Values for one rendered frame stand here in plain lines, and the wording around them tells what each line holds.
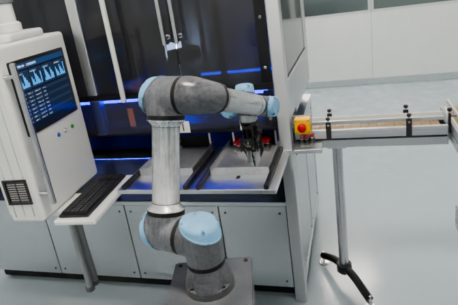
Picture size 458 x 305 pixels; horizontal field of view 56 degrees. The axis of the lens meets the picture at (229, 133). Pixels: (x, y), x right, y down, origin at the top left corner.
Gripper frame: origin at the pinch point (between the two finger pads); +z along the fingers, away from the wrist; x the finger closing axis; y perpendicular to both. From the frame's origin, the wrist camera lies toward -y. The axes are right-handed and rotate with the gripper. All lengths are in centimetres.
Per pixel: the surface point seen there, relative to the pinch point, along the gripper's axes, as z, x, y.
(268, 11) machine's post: -60, 8, -24
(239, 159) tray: 3.7, -10.8, -13.9
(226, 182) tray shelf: 4.0, -10.7, 9.5
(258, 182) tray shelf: 3.9, 2.9, 9.7
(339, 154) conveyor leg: 13, 33, -39
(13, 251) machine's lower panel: 68, -171, -24
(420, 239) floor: 92, 77, -87
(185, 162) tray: 3.7, -37.3, -12.1
